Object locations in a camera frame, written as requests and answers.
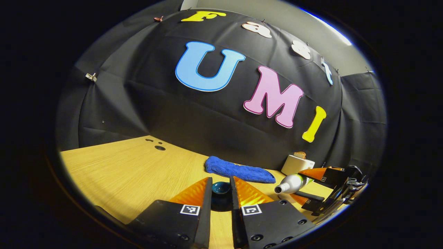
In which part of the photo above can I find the cream toaster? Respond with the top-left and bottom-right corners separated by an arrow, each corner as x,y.
281,155 -> 315,176

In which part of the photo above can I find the blue towel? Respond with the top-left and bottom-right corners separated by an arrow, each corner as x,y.
205,156 -> 276,184

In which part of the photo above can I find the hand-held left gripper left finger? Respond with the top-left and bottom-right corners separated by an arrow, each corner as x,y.
126,177 -> 213,249

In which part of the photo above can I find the teal teacup lid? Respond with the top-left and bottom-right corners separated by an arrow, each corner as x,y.
211,181 -> 232,212

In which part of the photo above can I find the silver green label water bottle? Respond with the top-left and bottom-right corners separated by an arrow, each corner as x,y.
274,174 -> 314,194

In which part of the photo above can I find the black backdrop cloth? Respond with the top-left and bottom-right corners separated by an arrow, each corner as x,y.
57,9 -> 387,180

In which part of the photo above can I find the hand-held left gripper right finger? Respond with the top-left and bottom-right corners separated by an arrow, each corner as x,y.
229,176 -> 316,249

